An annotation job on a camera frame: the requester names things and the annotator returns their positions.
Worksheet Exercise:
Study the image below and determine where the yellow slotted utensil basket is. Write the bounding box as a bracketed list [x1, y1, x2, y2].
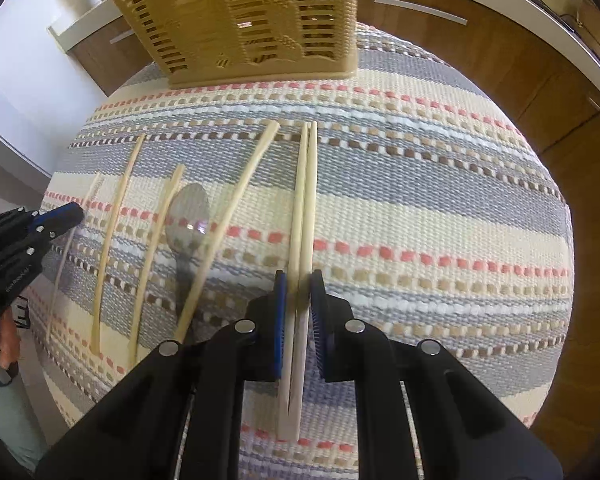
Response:
[102, 0, 360, 87]

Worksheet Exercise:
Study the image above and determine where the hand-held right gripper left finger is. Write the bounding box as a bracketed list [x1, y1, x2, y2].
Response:
[35, 270, 289, 480]

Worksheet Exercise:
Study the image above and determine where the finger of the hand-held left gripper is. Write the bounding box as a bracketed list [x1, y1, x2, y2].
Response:
[0, 224, 57, 273]
[30, 203, 87, 237]

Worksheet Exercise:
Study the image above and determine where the wooden chopstick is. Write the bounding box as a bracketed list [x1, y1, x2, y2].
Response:
[45, 172, 102, 343]
[278, 121, 311, 441]
[172, 120, 281, 346]
[289, 121, 319, 442]
[91, 132, 147, 358]
[128, 163, 187, 366]

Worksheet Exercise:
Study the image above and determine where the striped woven table mat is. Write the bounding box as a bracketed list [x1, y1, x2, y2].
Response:
[40, 20, 574, 480]

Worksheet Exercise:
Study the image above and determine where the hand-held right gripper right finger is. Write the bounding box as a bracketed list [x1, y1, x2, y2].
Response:
[308, 270, 564, 480]

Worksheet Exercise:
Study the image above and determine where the clear grey spoon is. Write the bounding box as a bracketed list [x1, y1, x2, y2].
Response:
[164, 182, 212, 322]

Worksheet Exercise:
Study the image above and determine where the wooden base cabinet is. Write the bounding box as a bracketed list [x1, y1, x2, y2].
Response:
[70, 0, 600, 171]

